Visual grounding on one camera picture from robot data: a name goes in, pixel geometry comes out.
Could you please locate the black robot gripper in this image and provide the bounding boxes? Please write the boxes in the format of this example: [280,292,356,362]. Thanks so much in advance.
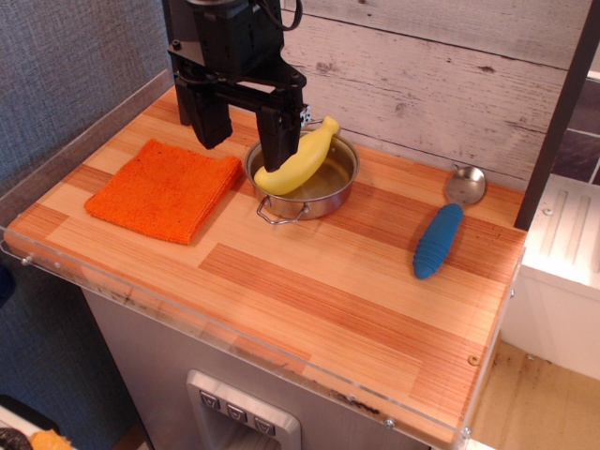
[169,1,307,171]

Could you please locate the orange towel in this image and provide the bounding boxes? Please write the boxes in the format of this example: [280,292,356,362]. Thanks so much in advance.
[84,139,242,245]

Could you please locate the yellow toy banana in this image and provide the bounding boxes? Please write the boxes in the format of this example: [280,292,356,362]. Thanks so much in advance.
[253,116,340,196]

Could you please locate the small steel pot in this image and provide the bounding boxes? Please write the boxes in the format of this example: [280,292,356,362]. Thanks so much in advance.
[252,133,360,225]

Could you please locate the clear acrylic table guard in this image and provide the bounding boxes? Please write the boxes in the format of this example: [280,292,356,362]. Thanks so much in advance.
[1,71,525,449]

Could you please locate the steel dispenser panel with buttons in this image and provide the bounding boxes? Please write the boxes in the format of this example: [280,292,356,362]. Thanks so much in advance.
[187,369,302,449]

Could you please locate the orange object bottom left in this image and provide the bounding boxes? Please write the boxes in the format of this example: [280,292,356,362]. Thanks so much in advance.
[30,429,73,450]

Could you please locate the blue-handled metal spoon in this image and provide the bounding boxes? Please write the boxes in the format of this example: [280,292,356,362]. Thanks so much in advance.
[412,166,487,280]

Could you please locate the dark right shelf post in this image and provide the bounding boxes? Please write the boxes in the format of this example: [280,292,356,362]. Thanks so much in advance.
[514,0,599,231]

